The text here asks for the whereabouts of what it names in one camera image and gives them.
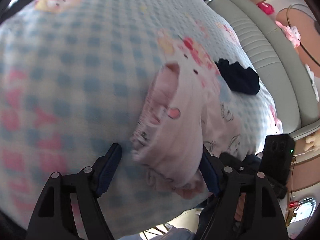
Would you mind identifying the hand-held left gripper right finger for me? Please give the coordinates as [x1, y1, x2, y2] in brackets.
[195, 146, 287, 240]

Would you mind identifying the pink plush toy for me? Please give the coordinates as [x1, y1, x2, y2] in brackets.
[275, 21, 301, 48]

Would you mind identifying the person's right hand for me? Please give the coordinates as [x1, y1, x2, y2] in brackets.
[236, 195, 245, 222]

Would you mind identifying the pink printed garment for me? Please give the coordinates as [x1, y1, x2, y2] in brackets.
[130, 62, 259, 201]

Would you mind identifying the round brown wall panel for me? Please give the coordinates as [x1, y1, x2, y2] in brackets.
[275, 4, 320, 68]

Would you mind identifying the cream plush toy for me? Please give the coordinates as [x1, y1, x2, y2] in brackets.
[303, 132, 320, 153]

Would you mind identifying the folded navy garment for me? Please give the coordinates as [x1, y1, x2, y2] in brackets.
[214, 58, 261, 96]

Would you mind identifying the light blue fleece cloth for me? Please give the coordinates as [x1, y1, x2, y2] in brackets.
[160, 227, 198, 240]

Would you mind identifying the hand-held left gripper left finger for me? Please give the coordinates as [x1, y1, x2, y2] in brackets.
[26, 143, 122, 240]

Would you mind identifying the checked cartoon cat blanket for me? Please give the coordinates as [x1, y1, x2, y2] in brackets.
[0, 0, 284, 238]

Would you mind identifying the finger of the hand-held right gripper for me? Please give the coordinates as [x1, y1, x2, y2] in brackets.
[219, 153, 259, 173]

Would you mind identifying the white plush toy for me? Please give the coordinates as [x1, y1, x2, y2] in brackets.
[304, 64, 319, 94]

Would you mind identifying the red plush toy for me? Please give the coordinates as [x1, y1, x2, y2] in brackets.
[257, 1, 275, 15]

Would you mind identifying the grey padded headboard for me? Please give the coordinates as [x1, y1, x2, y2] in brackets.
[207, 0, 320, 142]

